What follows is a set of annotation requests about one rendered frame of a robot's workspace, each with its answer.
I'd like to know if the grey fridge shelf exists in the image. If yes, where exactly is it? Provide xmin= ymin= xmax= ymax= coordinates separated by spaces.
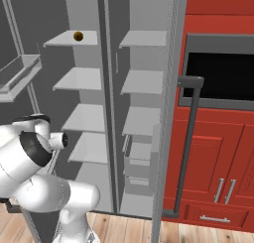
xmin=61 ymin=102 xmax=106 ymax=134
xmin=121 ymin=105 xmax=163 ymax=138
xmin=66 ymin=131 xmax=109 ymax=165
xmin=119 ymin=69 xmax=165 ymax=96
xmin=117 ymin=29 xmax=168 ymax=50
xmin=43 ymin=29 xmax=99 ymax=49
xmin=52 ymin=66 xmax=103 ymax=92

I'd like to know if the grey fridge drawer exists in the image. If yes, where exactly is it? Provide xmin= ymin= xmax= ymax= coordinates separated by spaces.
xmin=122 ymin=136 xmax=153 ymax=167
xmin=123 ymin=164 xmax=152 ymax=189

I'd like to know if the grey right fridge door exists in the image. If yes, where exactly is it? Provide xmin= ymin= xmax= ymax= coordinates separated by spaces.
xmin=150 ymin=0 xmax=190 ymax=243

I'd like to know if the grey fridge door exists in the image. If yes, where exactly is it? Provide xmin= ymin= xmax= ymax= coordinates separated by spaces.
xmin=0 ymin=0 xmax=63 ymax=243
xmin=150 ymin=0 xmax=190 ymax=243

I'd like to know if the dark yellow lemon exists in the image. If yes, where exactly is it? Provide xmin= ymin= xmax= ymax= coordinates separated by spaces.
xmin=72 ymin=31 xmax=84 ymax=43

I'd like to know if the grey fridge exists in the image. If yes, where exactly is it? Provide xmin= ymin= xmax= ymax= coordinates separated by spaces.
xmin=6 ymin=0 xmax=182 ymax=221

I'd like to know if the clear fridge door bin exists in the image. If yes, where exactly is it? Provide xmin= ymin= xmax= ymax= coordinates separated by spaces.
xmin=0 ymin=54 xmax=44 ymax=104

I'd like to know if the grey left fridge door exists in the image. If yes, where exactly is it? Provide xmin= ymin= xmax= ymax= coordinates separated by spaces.
xmin=0 ymin=0 xmax=63 ymax=243

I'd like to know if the red cupboard door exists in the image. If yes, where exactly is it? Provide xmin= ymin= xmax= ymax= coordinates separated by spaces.
xmin=227 ymin=122 xmax=254 ymax=206
xmin=164 ymin=118 xmax=246 ymax=202

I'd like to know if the grey oven with black window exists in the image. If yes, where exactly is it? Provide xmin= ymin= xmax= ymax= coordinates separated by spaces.
xmin=178 ymin=33 xmax=254 ymax=112

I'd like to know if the red cupboard panel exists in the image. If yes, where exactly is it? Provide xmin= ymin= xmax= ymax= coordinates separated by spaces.
xmin=185 ymin=0 xmax=254 ymax=17

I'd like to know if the red drawer front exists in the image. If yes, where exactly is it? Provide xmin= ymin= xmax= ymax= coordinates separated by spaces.
xmin=183 ymin=202 xmax=254 ymax=231

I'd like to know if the dark grey fridge door handle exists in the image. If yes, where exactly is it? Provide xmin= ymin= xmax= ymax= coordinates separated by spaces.
xmin=161 ymin=75 xmax=205 ymax=219

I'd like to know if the silver cupboard door handle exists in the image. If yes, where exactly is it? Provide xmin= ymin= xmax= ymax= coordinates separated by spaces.
xmin=224 ymin=179 xmax=237 ymax=205
xmin=213 ymin=178 xmax=225 ymax=204

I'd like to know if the silver drawer handle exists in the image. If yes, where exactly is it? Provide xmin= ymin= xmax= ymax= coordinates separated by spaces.
xmin=198 ymin=214 xmax=232 ymax=224

